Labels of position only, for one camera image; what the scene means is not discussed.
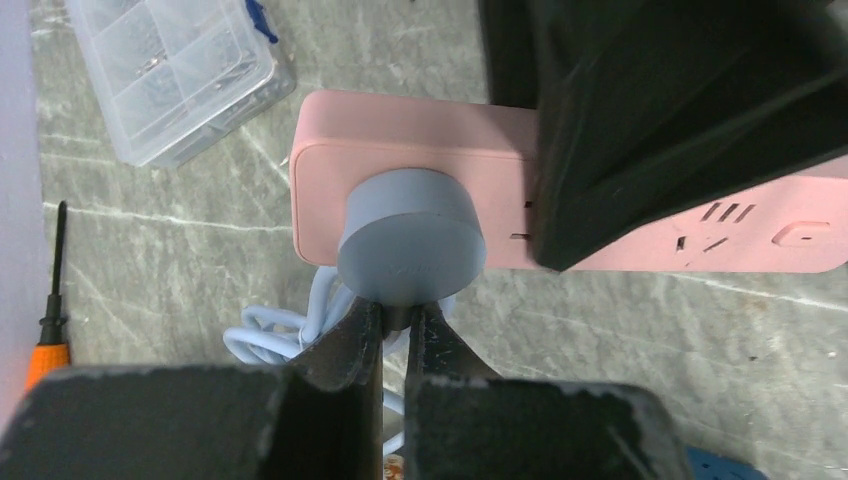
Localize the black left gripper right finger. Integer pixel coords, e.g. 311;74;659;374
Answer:
404;304;693;479

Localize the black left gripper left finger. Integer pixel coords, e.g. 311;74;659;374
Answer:
1;299;382;479

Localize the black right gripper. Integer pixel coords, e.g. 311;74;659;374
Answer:
478;1;847;271

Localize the light blue round plug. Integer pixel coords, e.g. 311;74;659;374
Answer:
336;168;487;332

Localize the blue cube socket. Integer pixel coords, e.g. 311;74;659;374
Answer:
686;447;768;480

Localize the pink power strip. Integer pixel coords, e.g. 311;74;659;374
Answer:
289;90;847;273

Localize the clear plastic organizer box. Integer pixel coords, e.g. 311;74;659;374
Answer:
66;0;295;167

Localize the orange handled screwdriver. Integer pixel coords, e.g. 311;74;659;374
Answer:
25;200;71;391

